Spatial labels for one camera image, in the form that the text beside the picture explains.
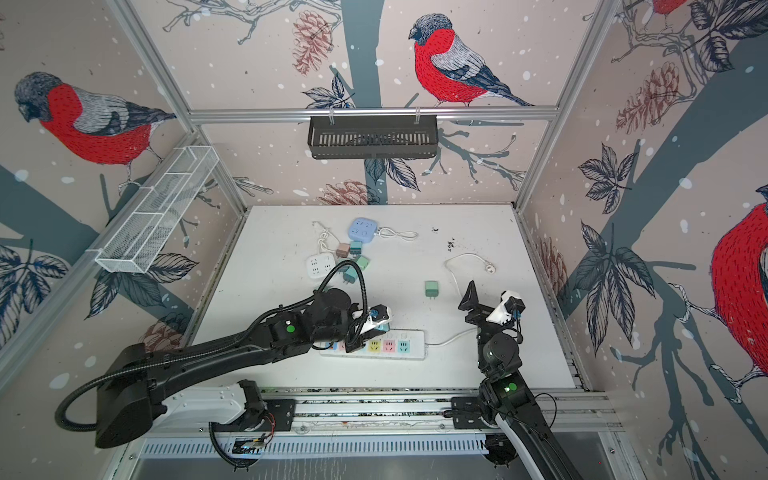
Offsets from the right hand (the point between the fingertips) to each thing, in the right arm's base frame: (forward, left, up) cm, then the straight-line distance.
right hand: (484, 291), depth 76 cm
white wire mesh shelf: (+7, +87, +16) cm, 88 cm away
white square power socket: (+16, +51, -14) cm, 55 cm away
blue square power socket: (+33, +38, -14) cm, 52 cm away
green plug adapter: (+11, +12, -18) cm, 24 cm away
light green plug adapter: (+20, +37, -17) cm, 45 cm away
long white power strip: (-9, +24, -15) cm, 30 cm away
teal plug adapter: (+15, +40, -17) cm, 46 cm away
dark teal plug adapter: (+26, +39, -15) cm, 49 cm away
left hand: (-10, +26, -2) cm, 28 cm away
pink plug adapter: (+24, +44, -15) cm, 53 cm away
